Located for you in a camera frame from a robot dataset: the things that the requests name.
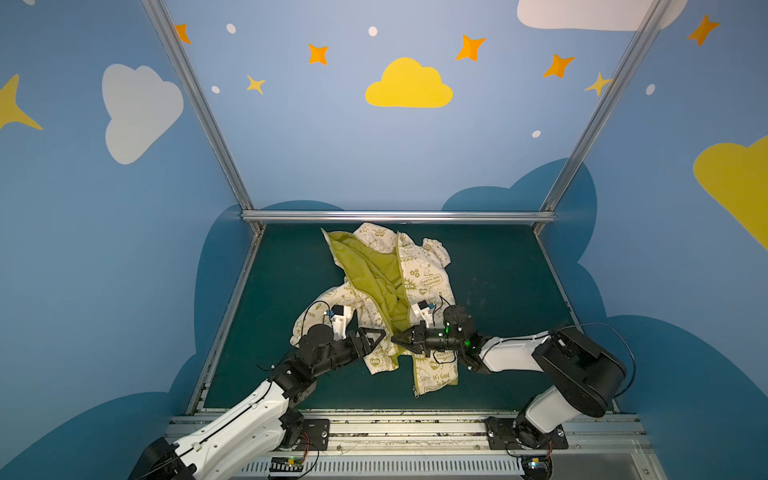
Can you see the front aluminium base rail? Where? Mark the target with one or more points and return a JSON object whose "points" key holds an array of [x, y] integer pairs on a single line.
{"points": [[445, 444]]}

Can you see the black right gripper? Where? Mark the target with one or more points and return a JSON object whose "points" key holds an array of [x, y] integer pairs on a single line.
{"points": [[417, 342]]}

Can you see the right table edge rail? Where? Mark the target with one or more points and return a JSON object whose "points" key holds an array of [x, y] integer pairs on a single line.
{"points": [[558, 282]]}

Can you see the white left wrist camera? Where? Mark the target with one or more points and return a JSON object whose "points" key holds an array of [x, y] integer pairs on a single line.
{"points": [[340, 316]]}

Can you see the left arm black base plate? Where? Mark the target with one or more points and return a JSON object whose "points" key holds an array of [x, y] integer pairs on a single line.
{"points": [[312, 434]]}

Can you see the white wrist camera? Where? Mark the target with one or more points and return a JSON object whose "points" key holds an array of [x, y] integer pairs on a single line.
{"points": [[340, 316], [422, 312]]}

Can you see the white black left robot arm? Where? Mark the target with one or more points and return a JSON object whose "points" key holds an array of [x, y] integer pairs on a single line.
{"points": [[265, 419]]}

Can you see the rear horizontal aluminium frame bar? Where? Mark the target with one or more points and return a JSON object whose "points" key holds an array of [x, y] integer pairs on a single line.
{"points": [[398, 217]]}

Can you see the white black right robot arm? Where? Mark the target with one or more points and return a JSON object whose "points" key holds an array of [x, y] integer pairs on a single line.
{"points": [[488, 355]]}

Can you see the table edge rail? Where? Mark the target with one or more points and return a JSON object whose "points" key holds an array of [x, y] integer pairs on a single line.
{"points": [[558, 282], [205, 379]]}

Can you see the aluminium frame post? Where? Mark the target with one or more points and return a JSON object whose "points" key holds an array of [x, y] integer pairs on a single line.
{"points": [[161, 20], [640, 44]]}

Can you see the left small circuit board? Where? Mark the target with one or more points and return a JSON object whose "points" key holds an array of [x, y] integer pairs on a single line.
{"points": [[285, 467]]}

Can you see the right aluminium frame post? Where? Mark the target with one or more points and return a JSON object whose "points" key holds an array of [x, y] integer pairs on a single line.
{"points": [[640, 44]]}

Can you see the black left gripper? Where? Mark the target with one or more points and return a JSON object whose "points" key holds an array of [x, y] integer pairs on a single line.
{"points": [[361, 342]]}

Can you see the left aluminium frame post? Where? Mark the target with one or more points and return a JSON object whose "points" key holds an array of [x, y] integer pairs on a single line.
{"points": [[161, 20]]}

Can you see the white green printed jacket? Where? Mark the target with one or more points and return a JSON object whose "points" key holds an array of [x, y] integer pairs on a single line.
{"points": [[386, 274]]}

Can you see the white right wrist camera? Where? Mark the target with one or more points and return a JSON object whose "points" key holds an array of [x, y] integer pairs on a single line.
{"points": [[422, 312]]}

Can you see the left table edge rail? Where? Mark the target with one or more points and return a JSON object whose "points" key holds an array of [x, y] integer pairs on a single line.
{"points": [[205, 379]]}

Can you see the small circuit board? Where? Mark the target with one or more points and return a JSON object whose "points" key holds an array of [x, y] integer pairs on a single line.
{"points": [[536, 468], [285, 467]]}

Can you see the right small circuit board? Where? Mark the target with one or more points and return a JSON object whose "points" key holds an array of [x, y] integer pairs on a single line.
{"points": [[536, 468]]}

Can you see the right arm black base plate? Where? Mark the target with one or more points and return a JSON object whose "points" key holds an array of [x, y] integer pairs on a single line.
{"points": [[514, 434]]}

